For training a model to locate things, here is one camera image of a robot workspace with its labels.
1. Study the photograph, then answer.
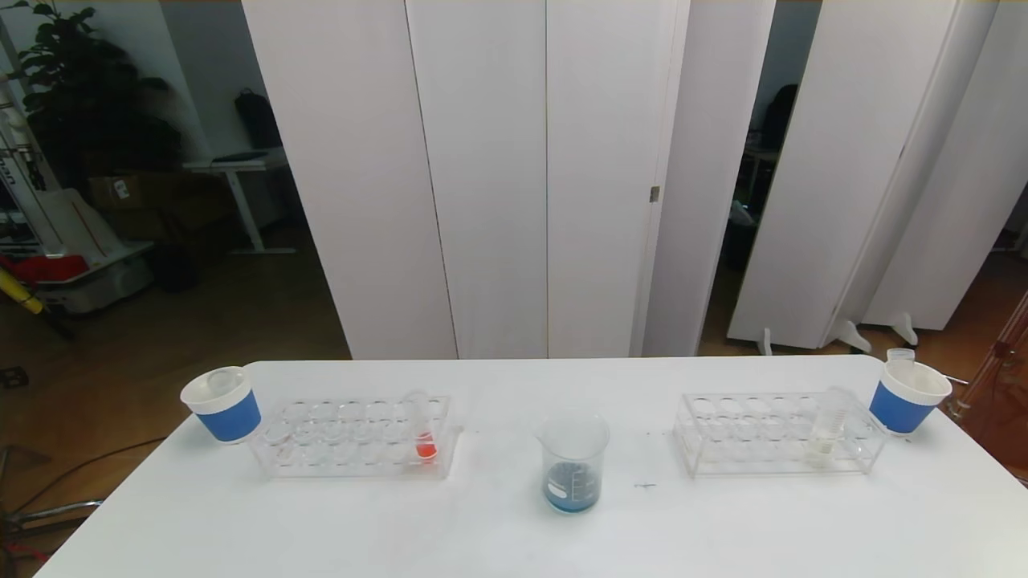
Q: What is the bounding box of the brown cardboard box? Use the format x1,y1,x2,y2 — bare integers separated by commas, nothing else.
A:
87,171,165,214

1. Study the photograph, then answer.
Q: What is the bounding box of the red plastic item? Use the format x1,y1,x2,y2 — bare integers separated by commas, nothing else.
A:
0,254,89,287

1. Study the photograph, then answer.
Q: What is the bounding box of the clear acrylic test tube rack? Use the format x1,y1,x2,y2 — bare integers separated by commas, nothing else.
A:
673,391,889,479
251,392,460,481

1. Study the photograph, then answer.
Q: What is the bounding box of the black floor cable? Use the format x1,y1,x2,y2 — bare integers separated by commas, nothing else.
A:
8,436,167,515

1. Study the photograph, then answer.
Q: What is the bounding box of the dark green potted plant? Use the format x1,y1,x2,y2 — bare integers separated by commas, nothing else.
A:
6,0,184,193

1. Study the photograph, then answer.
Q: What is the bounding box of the yellow handled tool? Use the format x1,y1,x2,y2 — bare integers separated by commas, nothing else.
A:
0,267,45,315

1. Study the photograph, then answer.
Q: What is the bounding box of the white partition panel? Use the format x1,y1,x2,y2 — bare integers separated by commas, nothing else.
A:
862,0,1028,332
546,0,691,359
241,0,459,360
727,0,962,351
819,0,1002,348
641,0,778,358
404,0,549,360

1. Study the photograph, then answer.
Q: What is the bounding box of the transparent acrylic frame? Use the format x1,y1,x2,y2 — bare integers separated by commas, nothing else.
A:
952,289,1028,482

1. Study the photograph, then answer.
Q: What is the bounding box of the clear glass beaker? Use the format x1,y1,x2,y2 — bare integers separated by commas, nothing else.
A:
538,411,611,517

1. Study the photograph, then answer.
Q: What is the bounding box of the white flat board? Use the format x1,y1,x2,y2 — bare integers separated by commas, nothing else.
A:
32,189,153,266

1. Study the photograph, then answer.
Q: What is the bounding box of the grey plastic crate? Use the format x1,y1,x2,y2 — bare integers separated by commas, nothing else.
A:
36,255,155,315

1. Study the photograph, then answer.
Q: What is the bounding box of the blue and white paper cup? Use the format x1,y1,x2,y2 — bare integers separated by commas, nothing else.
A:
180,366,263,445
869,359,953,435

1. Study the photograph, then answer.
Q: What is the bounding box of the white standing desk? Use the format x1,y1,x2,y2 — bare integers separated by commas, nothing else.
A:
183,151,298,258

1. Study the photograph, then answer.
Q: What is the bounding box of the metal chair base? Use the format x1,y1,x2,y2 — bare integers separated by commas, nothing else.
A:
0,446,105,563

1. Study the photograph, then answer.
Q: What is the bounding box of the black bin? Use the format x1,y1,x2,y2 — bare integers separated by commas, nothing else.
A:
151,239,203,293

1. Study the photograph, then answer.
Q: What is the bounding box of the black chair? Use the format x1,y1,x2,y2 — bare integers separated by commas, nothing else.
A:
757,83,802,152

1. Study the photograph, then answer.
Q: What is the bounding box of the black backpack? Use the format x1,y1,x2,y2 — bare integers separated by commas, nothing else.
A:
234,88,284,150

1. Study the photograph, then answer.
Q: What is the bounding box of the pale liquid test tube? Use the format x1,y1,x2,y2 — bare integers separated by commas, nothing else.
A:
807,386,857,466

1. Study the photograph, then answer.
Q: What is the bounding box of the white upright machine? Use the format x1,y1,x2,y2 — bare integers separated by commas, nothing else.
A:
0,72,65,258

